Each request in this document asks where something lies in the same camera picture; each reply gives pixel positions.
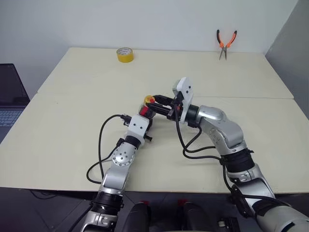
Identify dark rounded shape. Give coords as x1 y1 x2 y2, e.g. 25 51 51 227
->
175 202 214 232
125 202 152 232

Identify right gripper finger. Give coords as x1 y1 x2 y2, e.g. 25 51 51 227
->
147 103 173 117
154 94 175 104

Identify small black box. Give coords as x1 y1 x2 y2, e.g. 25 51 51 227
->
218 216 239 230

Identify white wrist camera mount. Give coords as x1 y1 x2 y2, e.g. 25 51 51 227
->
171 76 195 125
126 114 152 148

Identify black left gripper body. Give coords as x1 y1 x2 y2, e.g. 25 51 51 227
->
143 116 155 143

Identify orange-handled pliers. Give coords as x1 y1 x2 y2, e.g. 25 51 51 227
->
215 29 238 61

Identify clear red-labelled plastic bottle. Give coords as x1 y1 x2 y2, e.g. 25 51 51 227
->
137 101 155 119

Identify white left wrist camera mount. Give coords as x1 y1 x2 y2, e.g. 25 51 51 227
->
126 114 152 148

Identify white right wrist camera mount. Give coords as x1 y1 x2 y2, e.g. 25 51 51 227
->
171 76 195 125

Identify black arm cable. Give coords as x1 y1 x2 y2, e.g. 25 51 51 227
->
174 103 254 219
86 114 127 185

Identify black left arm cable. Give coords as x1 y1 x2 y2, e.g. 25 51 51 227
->
86 114 127 185

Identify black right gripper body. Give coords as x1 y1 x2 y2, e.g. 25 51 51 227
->
166 93 185 122

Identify yellow tape roll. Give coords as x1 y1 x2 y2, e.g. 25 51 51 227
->
116 47 134 64

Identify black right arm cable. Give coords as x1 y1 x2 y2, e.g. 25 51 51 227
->
174 103 254 219

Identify dark laptop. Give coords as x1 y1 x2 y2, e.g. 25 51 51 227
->
0 63 31 144

